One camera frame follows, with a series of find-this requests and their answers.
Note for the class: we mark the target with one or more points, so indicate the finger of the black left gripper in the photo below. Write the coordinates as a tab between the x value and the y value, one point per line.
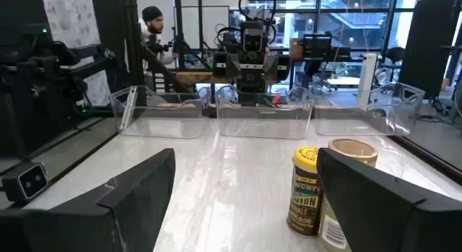
222	64
279	68

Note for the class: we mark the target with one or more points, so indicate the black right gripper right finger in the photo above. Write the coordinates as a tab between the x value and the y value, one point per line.
379	216

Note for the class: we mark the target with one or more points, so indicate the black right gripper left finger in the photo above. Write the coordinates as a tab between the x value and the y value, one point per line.
126	216

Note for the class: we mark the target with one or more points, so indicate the yellow-lid dark spice jar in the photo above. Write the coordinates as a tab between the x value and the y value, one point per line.
303	205

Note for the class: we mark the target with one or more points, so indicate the black background robot arm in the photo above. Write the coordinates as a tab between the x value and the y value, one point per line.
39	64

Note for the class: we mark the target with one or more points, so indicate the brown cardboard box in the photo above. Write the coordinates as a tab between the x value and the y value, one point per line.
296	50

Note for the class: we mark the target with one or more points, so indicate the wooden background desk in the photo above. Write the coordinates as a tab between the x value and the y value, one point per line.
195	77

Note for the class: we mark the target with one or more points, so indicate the small red object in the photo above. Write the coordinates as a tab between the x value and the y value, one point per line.
276	99

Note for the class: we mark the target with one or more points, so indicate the whiteboard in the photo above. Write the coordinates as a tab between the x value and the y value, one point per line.
216	28

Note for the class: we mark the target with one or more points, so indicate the black desk equipment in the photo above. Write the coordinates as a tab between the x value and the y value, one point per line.
317	46

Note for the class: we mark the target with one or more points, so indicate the clear plastic bin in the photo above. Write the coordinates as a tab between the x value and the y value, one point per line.
159	125
361	125
263	125

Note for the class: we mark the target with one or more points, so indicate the person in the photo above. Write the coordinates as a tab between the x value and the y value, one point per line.
153	22

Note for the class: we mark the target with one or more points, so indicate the white cylindrical device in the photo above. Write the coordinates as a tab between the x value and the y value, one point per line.
367	75

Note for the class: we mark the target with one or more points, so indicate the black partition panel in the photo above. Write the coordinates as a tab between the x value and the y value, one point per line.
426	46

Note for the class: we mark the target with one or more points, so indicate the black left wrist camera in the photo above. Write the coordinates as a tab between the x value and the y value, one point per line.
252	40

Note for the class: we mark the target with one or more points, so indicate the black upright post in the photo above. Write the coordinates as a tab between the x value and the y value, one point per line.
131	46

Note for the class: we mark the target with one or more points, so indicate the black table-level camera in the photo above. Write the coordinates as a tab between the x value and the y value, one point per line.
27	181

